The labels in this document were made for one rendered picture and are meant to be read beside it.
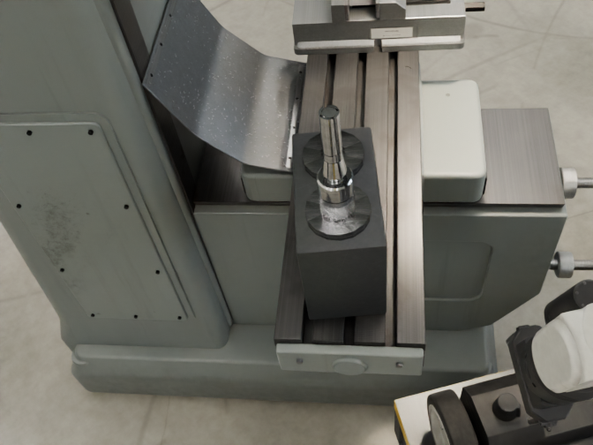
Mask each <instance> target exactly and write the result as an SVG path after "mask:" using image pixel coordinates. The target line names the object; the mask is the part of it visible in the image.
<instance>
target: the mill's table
mask: <svg viewBox="0 0 593 445"><path fill-rule="evenodd" d="M327 105H334V106H336V107H337V108H338V109H339V111H340V122H341V129H349V128H359V127H370V128H371V129H372V142H373V148H374V154H375V160H376V168H377V174H378V181H379V194H380V200H381V206H382V212H383V218H384V226H385V233H386V240H387V312H386V313H384V314H374V315H362V316H350V317H340V318H328V319H317V320H310V319H309V316H308V312H307V307H306V303H305V298H304V289H303V285H302V280H301V275H300V270H299V266H298V261H297V248H296V225H295V202H294V179H293V181H292V189H291V196H290V203H289V218H288V225H287V233H286V240H285V247H284V255H283V263H282V271H281V284H280V292H279V299H278V306H277V314H276V322H275V329H274V343H275V346H276V354H277V357H278V359H279V363H280V366H281V369H282V370H292V371H309V372H327V373H341V374H346V375H358V374H361V373H380V374H401V375H421V374H422V367H423V366H424V351H425V308H424V235H423V215H424V201H423V198H422V162H421V125H420V88H419V51H418V50H417V51H394V52H382V48H381V47H376V48H374V52H371V53H347V54H324V55H308V57H307V64H306V71H305V79H304V92H303V100H302V108H301V115H300V123H299V130H298V133H305V132H320V128H319V109H320V108H321V107H323V108H326V107H327Z"/></svg>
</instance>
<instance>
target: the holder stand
mask: <svg viewBox="0 0 593 445"><path fill-rule="evenodd" d="M341 135H342V155H343V158H344V161H345V164H346V165H347V166H349V167H350V168H351V170H352V172H353V178H354V193H355V211H354V214H353V215H352V216H351V217H350V218H348V219H347V220H344V221H341V222H333V221H330V220H327V219H326V218H325V217H324V216H323V215H322V214H321V211H320V205H319V192H318V185H317V173H318V171H319V169H320V168H321V167H322V162H323V152H322V144H321V136H320V132H305V133H296V134H293V135H292V156H293V179H294V202H295V225H296V256H297V261H298V266H299V270H300V275H301V280H302V285H303V289H304V298H305V303H306V307H307V312H308V316H309V319H310V320H317V319H328V318H340V317H350V316H362V315H374V314H384V313H386V312H387V240H386V233H385V226H384V218H383V212H382V206H381V200H380V194H379V181H378V174H377V168H376V160H375V154H374V148H373V142H372V129H371V128H370V127H359V128H349V129H341Z"/></svg>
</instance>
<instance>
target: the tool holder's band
mask: <svg viewBox="0 0 593 445"><path fill-rule="evenodd" d="M346 167H347V172H346V174H345V176H344V177H343V178H342V180H340V181H338V182H331V181H329V180H327V179H326V178H325V177H324V176H323V175H322V167H321V168H320V169H319V171H318V173H317V184H318V187H319V189H320V190H321V191H322V192H325V193H328V194H341V193H344V192H346V191H347V190H348V189H349V188H350V187H351V186H352V185H353V181H354V178H353V172H352V170H351V168H350V167H349V166H347V165H346Z"/></svg>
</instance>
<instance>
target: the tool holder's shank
mask: <svg viewBox="0 0 593 445"><path fill-rule="evenodd" d="M319 128H320V136H321V144H322V152H323V162H322V175H323V176H324V177H325V178H326V179H327V180H329V181H331V182H338V181H340V180H342V178H343V177H344V176H345V174H346V172H347V167H346V164H345V161H344V158H343V155H342V135H341V122H340V111H339V109H338V108H337V107H336V106H334V105H327V107H326V108H323V107H321V108H320V109H319Z"/></svg>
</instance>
